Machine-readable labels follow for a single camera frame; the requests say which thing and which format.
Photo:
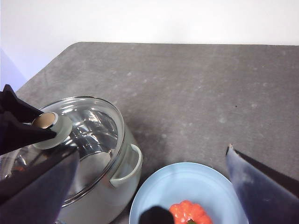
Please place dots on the pale green electric steamer pot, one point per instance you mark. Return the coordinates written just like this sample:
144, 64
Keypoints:
130, 163

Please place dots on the glass lid with green knob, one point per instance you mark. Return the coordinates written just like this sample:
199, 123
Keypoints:
63, 127

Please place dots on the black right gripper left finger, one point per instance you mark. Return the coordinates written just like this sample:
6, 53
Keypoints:
35, 198

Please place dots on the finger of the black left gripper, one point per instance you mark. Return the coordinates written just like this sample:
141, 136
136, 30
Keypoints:
16, 107
21, 137

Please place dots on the blue round plate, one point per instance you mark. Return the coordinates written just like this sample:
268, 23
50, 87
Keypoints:
187, 182

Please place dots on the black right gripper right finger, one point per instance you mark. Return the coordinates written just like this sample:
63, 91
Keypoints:
268, 193

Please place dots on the orange toy pumpkin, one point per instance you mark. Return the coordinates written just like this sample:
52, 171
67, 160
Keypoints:
189, 211

